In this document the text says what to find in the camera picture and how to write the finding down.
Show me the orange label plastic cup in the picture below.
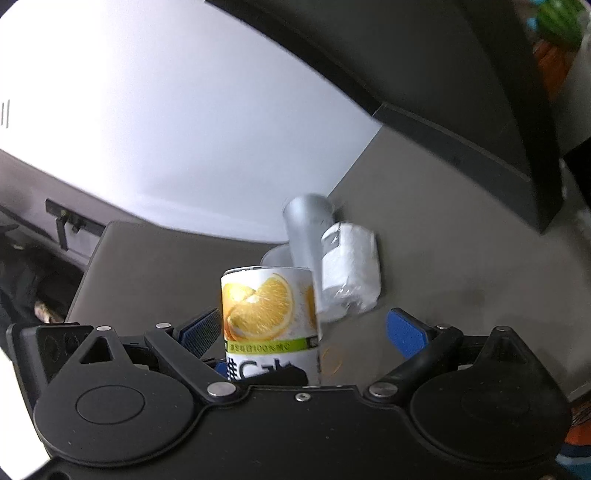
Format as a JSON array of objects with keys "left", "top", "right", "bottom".
[{"left": 221, "top": 266, "right": 321, "bottom": 385}]

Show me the clear tall plastic cup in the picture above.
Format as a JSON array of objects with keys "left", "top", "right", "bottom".
[{"left": 260, "top": 244, "right": 294, "bottom": 268}]

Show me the frosted grey tall cup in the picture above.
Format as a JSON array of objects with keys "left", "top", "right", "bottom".
[{"left": 283, "top": 194, "right": 335, "bottom": 276}]

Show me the orange rubber band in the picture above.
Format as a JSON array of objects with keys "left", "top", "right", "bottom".
[{"left": 320, "top": 346, "right": 342, "bottom": 377}]

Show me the watermelon toy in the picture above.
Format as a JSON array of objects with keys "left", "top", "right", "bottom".
[{"left": 527, "top": 0, "right": 589, "bottom": 51}]

